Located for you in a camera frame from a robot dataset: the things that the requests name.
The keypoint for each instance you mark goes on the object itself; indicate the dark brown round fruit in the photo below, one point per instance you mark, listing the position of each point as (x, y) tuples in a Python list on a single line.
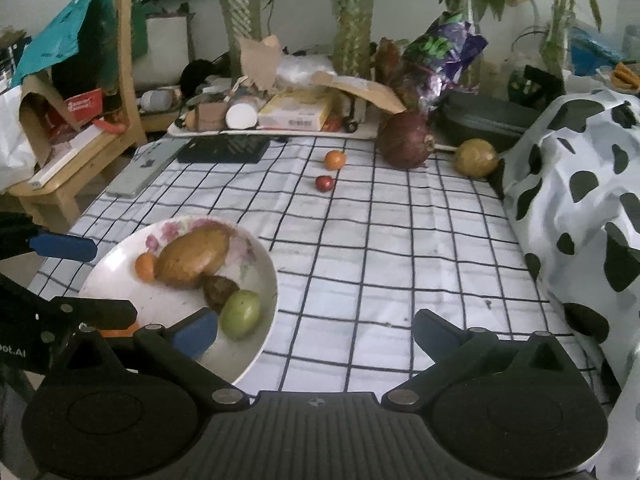
[(220, 291)]

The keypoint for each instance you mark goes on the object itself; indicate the white floral plate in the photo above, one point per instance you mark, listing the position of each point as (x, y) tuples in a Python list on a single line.
[(165, 310)]

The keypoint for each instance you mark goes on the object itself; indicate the black zip case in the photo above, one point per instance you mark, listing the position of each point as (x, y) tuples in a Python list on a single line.
[(487, 117)]

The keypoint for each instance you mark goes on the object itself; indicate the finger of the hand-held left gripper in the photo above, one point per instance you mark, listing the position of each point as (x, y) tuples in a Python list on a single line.
[(95, 312), (65, 249)]

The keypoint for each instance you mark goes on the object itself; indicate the wooden chair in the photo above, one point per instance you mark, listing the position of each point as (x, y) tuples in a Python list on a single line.
[(125, 85)]

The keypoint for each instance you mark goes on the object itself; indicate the red box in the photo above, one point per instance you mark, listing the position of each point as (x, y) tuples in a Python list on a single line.
[(82, 105)]

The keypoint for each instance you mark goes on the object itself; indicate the white plant pot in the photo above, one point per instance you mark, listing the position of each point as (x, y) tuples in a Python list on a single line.
[(165, 52)]

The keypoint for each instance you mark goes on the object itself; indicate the red packet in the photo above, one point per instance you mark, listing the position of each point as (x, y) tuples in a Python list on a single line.
[(390, 60)]

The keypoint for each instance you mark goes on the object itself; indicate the grey flat device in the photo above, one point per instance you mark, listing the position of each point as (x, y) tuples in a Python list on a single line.
[(145, 167)]

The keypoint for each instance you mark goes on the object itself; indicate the small orange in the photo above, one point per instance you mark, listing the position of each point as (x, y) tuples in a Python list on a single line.
[(146, 266), (335, 160)]

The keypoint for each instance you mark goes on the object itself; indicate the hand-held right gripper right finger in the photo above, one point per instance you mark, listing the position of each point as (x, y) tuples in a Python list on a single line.
[(435, 332)]

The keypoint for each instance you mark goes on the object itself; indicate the white tray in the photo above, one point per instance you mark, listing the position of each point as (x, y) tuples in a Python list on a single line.
[(360, 133)]

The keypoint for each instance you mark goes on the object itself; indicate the orange snack pack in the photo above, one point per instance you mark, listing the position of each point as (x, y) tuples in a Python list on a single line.
[(625, 76)]

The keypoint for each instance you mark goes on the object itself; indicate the braided plant trunk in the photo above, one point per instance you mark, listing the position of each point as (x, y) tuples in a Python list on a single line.
[(239, 25), (352, 25)]

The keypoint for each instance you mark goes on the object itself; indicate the black grid tray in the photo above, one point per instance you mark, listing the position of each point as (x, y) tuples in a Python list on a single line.
[(222, 149)]

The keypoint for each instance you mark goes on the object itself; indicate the yellow round fruit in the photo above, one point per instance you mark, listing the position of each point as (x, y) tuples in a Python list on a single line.
[(476, 158)]

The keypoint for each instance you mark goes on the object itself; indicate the white black checkered tablecloth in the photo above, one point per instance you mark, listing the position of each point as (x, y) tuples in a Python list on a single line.
[(380, 260)]

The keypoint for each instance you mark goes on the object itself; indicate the bamboo plant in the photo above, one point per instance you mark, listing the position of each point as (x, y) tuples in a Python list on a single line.
[(557, 25)]

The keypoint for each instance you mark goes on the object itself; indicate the white cylinder container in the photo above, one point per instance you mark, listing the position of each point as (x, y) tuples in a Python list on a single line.
[(241, 116)]

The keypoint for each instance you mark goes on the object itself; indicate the purple snack bag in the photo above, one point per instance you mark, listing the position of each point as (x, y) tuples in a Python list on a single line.
[(445, 55)]

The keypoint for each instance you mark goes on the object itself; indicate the white jar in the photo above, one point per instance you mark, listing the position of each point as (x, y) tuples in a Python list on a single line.
[(157, 99)]

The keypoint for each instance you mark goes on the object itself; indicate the cow print blanket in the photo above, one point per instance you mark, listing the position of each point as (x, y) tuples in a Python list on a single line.
[(590, 160)]

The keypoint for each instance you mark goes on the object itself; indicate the yellow box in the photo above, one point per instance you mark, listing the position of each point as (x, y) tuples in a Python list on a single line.
[(295, 110)]

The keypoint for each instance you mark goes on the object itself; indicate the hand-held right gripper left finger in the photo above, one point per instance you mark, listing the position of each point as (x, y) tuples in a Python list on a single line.
[(197, 332)]

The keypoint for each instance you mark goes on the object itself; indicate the blue plastic bag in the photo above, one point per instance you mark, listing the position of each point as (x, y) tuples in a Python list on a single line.
[(595, 47)]

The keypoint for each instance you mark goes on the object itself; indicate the clear plastic bag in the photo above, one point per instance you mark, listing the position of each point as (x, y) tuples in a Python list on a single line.
[(305, 67)]

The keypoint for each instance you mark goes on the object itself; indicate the large orange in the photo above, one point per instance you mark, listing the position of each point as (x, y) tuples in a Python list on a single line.
[(120, 331)]

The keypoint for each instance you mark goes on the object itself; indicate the torn brown paper bag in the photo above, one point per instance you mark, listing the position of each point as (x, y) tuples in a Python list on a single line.
[(260, 62)]

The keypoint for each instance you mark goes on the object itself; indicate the teal plastic bag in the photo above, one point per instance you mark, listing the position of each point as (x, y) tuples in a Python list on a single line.
[(55, 40)]

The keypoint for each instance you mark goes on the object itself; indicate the black clip device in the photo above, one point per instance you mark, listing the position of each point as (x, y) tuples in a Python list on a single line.
[(535, 87)]

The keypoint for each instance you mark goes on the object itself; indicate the black round object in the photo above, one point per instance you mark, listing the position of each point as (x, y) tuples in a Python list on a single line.
[(196, 77)]

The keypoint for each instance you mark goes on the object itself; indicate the dark red pomegranate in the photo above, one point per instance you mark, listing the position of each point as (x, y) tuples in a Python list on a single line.
[(402, 140)]

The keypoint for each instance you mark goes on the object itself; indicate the brown envelope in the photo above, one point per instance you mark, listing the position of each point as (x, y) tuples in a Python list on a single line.
[(367, 91)]

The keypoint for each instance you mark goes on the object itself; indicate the brown green mango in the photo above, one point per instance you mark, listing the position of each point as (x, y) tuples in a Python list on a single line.
[(192, 257)]

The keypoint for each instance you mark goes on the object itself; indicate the reddish green jujube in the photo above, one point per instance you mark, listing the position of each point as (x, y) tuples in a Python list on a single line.
[(325, 183)]

